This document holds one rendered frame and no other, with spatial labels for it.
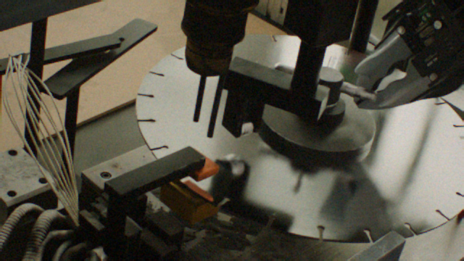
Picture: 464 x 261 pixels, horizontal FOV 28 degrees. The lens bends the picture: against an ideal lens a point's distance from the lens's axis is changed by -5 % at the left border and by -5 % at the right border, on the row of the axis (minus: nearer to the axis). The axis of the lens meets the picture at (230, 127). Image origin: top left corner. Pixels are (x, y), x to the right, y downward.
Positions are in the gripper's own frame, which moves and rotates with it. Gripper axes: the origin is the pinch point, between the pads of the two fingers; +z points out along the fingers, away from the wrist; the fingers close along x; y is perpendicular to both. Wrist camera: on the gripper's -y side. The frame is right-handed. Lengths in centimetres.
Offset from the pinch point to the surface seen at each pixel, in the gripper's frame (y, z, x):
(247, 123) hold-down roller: 11.4, 5.3, -3.1
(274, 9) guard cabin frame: -50, 30, -26
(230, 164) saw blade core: 13.1, 7.8, -1.0
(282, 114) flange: 5.1, 5.9, -2.9
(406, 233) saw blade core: 9.6, -0.6, 12.2
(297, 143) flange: 7.5, 4.8, 0.4
